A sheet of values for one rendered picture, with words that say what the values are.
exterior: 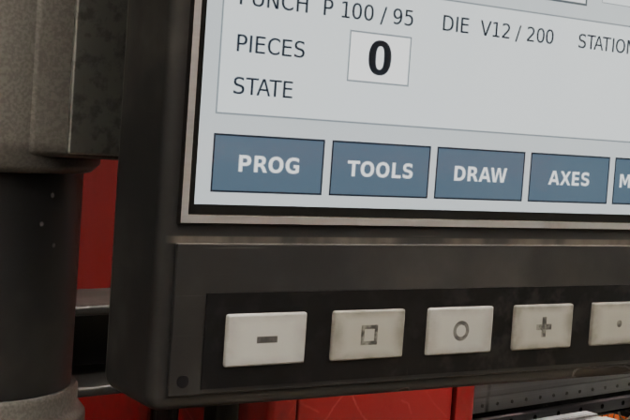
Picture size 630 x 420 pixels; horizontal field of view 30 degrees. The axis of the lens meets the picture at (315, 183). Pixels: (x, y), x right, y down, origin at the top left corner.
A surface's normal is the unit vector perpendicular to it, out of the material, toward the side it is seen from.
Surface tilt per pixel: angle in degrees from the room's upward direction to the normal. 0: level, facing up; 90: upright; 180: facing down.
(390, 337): 90
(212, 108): 90
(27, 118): 90
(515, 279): 90
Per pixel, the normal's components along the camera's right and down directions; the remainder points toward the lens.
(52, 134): 0.53, 0.08
